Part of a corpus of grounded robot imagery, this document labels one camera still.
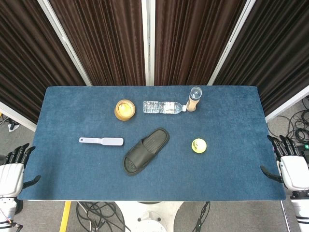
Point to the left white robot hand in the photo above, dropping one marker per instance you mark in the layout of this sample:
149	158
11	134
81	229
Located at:
10	177

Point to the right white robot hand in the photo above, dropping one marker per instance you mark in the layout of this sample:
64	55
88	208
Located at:
295	171

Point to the white brush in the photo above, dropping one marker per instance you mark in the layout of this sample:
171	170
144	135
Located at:
111	141

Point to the black rubber slipper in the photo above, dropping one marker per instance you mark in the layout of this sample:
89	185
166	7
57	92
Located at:
137	159

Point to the small white floor object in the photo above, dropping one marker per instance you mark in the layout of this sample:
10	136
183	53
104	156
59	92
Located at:
13	126

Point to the yellow floor tape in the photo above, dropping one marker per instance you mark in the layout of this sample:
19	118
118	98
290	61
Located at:
65	216

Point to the blue table mat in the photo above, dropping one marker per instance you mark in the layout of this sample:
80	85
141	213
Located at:
72	116

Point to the yellow printed ball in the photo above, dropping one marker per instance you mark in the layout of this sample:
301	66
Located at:
199	145

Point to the brown curtain partition panel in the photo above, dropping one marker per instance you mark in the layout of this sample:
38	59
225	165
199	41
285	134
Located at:
29	60
272	55
103	41
193	41

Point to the tall glass with tan sleeve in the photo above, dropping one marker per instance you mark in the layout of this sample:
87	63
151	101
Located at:
193	102

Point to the amber glass cup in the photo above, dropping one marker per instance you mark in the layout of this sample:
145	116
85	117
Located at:
124	110

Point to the clear plastic water bottle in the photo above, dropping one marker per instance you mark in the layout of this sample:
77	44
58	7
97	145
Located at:
161	107

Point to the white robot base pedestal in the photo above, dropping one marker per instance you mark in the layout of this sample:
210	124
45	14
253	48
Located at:
149	215

